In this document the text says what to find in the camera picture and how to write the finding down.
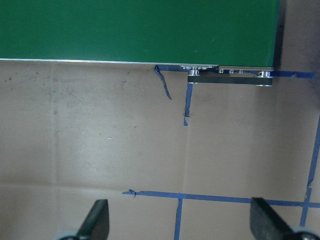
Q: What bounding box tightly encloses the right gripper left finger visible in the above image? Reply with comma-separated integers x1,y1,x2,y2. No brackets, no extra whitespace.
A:
76,199,110,240

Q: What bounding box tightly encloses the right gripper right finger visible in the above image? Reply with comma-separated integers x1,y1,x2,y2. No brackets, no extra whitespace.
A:
249,197,296,240

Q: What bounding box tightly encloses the green conveyor belt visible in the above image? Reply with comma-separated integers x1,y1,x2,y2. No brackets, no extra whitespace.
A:
0,0,281,88

